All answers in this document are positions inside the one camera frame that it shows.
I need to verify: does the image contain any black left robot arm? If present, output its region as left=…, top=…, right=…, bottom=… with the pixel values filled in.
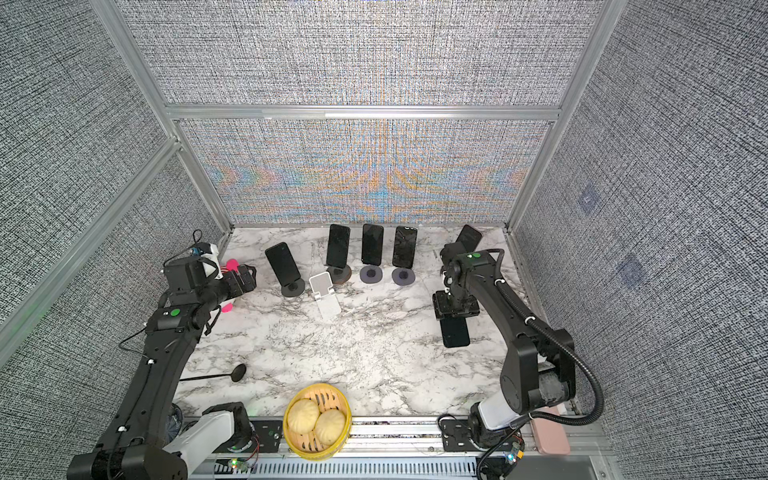
left=66, top=265, right=256, bottom=479

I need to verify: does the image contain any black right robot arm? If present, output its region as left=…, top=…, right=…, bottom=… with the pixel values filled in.
left=432, top=241, right=590, bottom=449

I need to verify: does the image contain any black round phone stand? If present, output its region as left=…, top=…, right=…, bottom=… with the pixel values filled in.
left=281, top=278, right=306, bottom=298

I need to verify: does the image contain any purple round phone stand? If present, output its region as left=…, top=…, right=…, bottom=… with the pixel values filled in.
left=359, top=265, right=383, bottom=284

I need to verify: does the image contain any white folding phone stand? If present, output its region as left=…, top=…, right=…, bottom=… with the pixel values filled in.
left=309, top=272, right=341, bottom=321

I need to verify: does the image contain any brown round phone stand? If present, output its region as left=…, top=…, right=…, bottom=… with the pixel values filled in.
left=327, top=265, right=352, bottom=285

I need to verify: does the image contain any pink phone case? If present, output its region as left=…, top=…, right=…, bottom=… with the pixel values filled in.
left=530, top=419, right=571, bottom=456

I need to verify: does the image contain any pink white plush toy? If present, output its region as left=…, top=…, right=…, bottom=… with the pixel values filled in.
left=221, top=259, right=239, bottom=314

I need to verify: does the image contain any black spoon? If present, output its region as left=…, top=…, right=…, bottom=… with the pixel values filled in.
left=180, top=364, right=247, bottom=383

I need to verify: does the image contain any left steamed bun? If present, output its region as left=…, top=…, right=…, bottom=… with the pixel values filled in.
left=286, top=398, right=320, bottom=435

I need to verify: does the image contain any steamed bun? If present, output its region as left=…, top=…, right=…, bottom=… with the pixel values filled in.
left=314, top=409, right=346, bottom=447
left=286, top=398, right=320, bottom=435

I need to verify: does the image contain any yellow bamboo steamer basket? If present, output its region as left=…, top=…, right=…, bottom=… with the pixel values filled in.
left=283, top=383, right=352, bottom=461

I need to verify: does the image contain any right steamed bun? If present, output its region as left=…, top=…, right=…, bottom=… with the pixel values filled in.
left=314, top=409, right=346, bottom=447

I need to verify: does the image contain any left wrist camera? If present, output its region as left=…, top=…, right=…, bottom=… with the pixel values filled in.
left=191, top=242, right=223, bottom=279

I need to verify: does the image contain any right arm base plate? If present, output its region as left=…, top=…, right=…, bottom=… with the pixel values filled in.
left=438, top=416, right=481, bottom=453

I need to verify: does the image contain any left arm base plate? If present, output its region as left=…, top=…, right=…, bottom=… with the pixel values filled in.
left=215, top=417, right=283, bottom=455

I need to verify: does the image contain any black corrugated cable conduit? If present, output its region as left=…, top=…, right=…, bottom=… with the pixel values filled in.
left=527, top=317, right=605, bottom=428

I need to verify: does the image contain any aluminium front rail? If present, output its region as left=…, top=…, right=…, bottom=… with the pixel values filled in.
left=189, top=416, right=624, bottom=479

